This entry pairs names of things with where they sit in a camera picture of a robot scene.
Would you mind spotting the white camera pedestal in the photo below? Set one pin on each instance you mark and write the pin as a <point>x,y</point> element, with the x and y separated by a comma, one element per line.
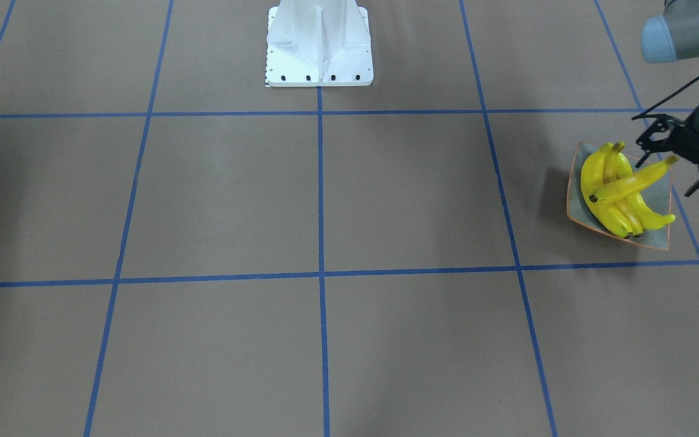
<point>318,44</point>

